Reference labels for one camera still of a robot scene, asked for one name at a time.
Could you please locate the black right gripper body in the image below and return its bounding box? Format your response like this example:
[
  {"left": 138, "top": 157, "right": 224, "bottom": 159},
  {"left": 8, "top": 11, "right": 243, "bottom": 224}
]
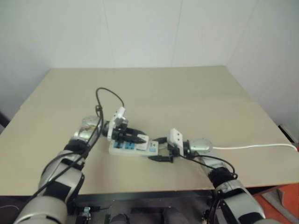
[{"left": 166, "top": 143, "right": 181, "bottom": 162}]

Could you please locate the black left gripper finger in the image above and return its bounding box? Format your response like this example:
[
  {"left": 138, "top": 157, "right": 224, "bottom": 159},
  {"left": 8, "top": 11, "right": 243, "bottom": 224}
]
[
  {"left": 126, "top": 127, "right": 147, "bottom": 137},
  {"left": 125, "top": 133, "right": 146, "bottom": 144}
]

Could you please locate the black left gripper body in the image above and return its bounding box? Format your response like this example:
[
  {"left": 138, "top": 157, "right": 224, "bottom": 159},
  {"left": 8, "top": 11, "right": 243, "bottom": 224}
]
[{"left": 112, "top": 123, "right": 132, "bottom": 142}]

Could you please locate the white charger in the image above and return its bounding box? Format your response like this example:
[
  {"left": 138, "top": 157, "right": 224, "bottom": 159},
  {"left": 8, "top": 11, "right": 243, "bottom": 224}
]
[{"left": 137, "top": 134, "right": 150, "bottom": 151}]

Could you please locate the white power strip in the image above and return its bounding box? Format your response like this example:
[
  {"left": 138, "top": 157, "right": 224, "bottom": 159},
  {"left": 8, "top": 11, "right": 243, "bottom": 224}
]
[{"left": 108, "top": 137, "right": 160, "bottom": 157}]

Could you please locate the dark rounded shape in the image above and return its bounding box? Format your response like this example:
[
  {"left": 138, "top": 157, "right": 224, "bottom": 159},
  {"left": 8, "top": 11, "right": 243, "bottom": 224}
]
[{"left": 109, "top": 213, "right": 129, "bottom": 224}]

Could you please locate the small metal clamp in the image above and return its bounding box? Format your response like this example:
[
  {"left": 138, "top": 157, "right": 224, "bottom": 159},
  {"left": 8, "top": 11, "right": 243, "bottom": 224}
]
[{"left": 81, "top": 206, "right": 92, "bottom": 219}]

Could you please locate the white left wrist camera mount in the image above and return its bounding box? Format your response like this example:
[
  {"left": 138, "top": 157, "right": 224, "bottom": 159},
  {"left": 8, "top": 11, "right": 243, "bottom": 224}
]
[{"left": 107, "top": 106, "right": 129, "bottom": 142}]

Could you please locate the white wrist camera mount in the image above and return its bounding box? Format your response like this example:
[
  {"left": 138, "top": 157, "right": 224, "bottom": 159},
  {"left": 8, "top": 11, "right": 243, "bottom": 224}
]
[
  {"left": 107, "top": 106, "right": 129, "bottom": 142},
  {"left": 167, "top": 127, "right": 184, "bottom": 156}
]

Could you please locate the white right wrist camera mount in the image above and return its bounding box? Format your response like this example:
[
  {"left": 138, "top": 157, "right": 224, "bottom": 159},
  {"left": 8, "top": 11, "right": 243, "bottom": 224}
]
[{"left": 167, "top": 127, "right": 184, "bottom": 156}]

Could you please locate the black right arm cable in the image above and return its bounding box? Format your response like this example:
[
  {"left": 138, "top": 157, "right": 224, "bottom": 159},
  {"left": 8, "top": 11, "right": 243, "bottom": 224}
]
[{"left": 178, "top": 153, "right": 235, "bottom": 224}]

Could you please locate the white power strip cable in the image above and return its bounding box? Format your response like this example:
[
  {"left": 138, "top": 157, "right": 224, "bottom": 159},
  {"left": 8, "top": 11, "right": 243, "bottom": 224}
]
[{"left": 212, "top": 143, "right": 299, "bottom": 152}]

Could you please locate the dark object at wall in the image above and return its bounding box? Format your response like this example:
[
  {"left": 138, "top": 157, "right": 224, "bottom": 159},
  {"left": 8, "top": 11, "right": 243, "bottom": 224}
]
[{"left": 0, "top": 109, "right": 10, "bottom": 128}]

